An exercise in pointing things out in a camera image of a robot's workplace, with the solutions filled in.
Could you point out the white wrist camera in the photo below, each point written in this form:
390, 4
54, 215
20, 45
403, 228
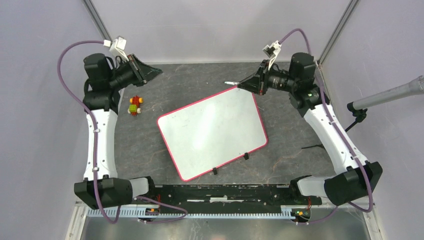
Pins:
117, 47
272, 51

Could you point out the grey microphone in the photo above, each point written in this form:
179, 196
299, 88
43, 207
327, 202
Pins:
412, 88

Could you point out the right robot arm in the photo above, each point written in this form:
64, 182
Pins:
355, 176

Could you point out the colourful toy block car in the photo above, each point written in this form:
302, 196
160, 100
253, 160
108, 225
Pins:
134, 108

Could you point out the green capped whiteboard marker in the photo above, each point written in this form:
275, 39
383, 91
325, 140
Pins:
232, 83

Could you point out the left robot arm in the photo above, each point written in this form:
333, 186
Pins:
101, 186

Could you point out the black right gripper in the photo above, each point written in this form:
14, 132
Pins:
258, 83

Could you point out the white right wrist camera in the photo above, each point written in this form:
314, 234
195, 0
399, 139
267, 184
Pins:
272, 51

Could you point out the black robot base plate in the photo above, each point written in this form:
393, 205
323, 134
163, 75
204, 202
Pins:
228, 199

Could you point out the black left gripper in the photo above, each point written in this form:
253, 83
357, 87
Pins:
142, 72

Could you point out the black microphone tripod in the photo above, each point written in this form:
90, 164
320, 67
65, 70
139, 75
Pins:
359, 115

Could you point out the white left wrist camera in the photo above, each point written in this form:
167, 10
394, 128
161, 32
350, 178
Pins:
117, 47

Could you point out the pink framed whiteboard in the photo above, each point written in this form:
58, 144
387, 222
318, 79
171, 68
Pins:
212, 132

